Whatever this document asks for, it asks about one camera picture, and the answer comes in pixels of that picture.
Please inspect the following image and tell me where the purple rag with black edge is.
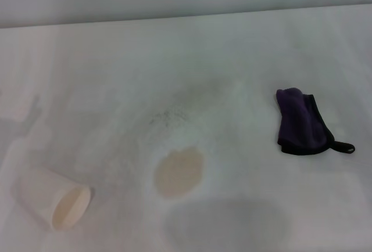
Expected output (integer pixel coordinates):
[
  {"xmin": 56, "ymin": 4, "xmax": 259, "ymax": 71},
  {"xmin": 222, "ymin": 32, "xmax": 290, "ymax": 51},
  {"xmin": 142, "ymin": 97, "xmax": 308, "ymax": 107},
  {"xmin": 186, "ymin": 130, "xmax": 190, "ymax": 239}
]
[{"xmin": 274, "ymin": 87, "xmax": 356, "ymax": 156}]

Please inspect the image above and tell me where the brown water stain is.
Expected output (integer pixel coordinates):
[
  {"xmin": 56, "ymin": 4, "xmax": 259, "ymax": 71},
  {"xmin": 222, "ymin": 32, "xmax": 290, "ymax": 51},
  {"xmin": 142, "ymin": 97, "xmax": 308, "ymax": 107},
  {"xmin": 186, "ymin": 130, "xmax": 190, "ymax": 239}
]
[{"xmin": 153, "ymin": 147, "xmax": 205, "ymax": 199}]

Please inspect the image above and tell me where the white paper cup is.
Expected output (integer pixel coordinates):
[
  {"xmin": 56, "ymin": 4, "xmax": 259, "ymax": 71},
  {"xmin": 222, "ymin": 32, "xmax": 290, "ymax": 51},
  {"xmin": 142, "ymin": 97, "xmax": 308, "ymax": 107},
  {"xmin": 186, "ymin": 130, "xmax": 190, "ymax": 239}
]
[{"xmin": 11, "ymin": 167, "xmax": 94, "ymax": 231}]

